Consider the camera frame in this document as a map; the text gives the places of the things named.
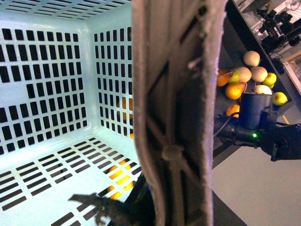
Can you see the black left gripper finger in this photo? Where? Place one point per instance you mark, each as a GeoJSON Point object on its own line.
{"type": "Point", "coordinates": [117, 211]}

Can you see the light blue plastic basket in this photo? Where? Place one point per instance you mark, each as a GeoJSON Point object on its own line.
{"type": "Point", "coordinates": [66, 107]}

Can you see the brown basket handle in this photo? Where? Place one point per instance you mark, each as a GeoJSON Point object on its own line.
{"type": "Point", "coordinates": [176, 49]}

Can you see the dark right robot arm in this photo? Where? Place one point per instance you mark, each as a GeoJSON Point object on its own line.
{"type": "Point", "coordinates": [254, 125]}

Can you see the orange fruit under basket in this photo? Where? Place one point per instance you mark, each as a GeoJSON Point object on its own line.
{"type": "Point", "coordinates": [123, 180]}

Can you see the orange yellow mango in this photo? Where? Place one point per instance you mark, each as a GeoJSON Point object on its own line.
{"type": "Point", "coordinates": [234, 90]}

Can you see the beige pear middle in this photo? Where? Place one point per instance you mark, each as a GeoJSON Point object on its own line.
{"type": "Point", "coordinates": [244, 74]}

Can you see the beige pear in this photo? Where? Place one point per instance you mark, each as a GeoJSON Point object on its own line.
{"type": "Point", "coordinates": [244, 74]}
{"type": "Point", "coordinates": [251, 58]}
{"type": "Point", "coordinates": [259, 73]}

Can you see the beige pear right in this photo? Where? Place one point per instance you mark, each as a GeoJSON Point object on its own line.
{"type": "Point", "coordinates": [259, 73]}

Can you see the beige pear top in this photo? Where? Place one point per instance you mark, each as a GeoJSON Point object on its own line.
{"type": "Point", "coordinates": [251, 58]}

